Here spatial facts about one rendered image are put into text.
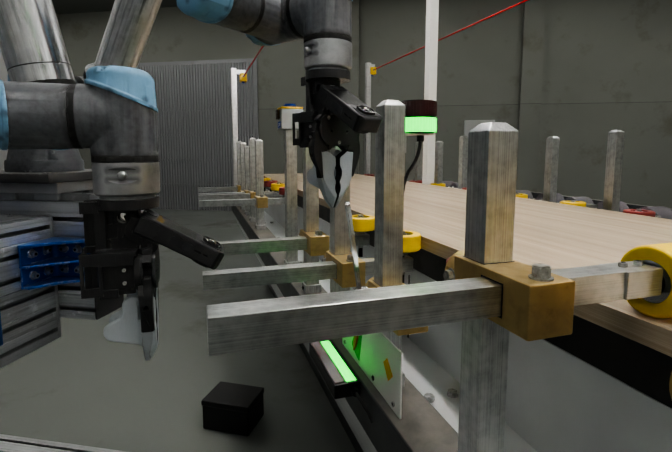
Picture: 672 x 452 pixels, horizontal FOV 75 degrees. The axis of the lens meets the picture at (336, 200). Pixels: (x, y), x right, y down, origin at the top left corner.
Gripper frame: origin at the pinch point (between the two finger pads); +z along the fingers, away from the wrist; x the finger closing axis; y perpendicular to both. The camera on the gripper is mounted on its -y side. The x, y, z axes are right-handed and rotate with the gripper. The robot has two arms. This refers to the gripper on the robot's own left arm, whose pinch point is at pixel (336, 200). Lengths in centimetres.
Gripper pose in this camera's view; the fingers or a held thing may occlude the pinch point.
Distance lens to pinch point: 69.1
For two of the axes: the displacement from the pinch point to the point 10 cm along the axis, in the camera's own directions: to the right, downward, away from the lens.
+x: -7.9, 0.7, -6.0
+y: -6.1, -0.9, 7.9
